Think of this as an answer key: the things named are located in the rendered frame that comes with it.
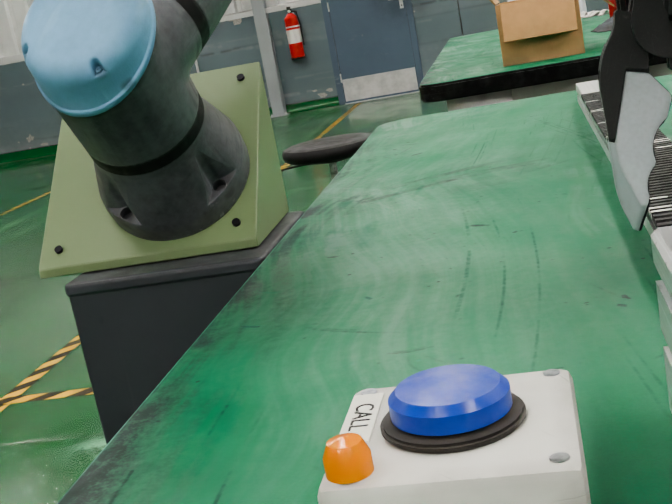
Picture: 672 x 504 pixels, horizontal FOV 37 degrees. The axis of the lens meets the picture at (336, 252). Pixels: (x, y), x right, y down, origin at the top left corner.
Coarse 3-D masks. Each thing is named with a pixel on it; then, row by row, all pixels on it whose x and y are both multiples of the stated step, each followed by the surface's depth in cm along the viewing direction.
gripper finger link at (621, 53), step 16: (624, 16) 54; (624, 32) 54; (608, 48) 54; (624, 48) 54; (640, 48) 54; (608, 64) 54; (624, 64) 54; (640, 64) 54; (608, 80) 55; (624, 80) 55; (608, 96) 55; (608, 112) 55; (608, 128) 55
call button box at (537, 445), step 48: (528, 384) 34; (384, 432) 32; (480, 432) 31; (528, 432) 31; (576, 432) 30; (384, 480) 29; (432, 480) 29; (480, 480) 29; (528, 480) 28; (576, 480) 28
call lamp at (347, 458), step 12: (336, 444) 30; (348, 444) 30; (360, 444) 30; (324, 456) 30; (336, 456) 30; (348, 456) 30; (360, 456) 30; (324, 468) 30; (336, 468) 30; (348, 468) 30; (360, 468) 30; (372, 468) 30; (336, 480) 30; (348, 480) 30; (360, 480) 30
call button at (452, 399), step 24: (408, 384) 33; (432, 384) 32; (456, 384) 32; (480, 384) 32; (504, 384) 32; (408, 408) 31; (432, 408) 31; (456, 408) 30; (480, 408) 31; (504, 408) 31; (408, 432) 31; (432, 432) 31; (456, 432) 30
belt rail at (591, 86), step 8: (576, 88) 152; (584, 88) 144; (592, 88) 142; (584, 104) 135; (584, 112) 138; (592, 120) 124; (592, 128) 125; (600, 136) 112; (608, 152) 102; (648, 216) 73; (648, 224) 72; (648, 232) 73
